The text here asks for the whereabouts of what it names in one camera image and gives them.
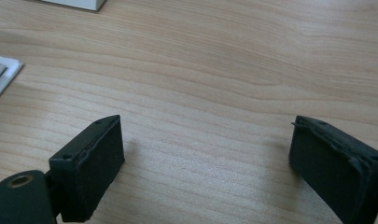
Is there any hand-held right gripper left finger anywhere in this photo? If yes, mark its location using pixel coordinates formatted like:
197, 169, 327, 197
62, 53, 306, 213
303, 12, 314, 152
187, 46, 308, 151
48, 114, 126, 224

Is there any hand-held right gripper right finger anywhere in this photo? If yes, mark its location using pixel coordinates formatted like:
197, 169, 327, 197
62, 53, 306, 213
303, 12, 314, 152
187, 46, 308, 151
288, 115, 378, 224

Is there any white box top edge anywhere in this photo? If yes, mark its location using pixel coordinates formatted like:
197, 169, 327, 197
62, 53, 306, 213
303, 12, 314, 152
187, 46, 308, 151
30, 0, 107, 13

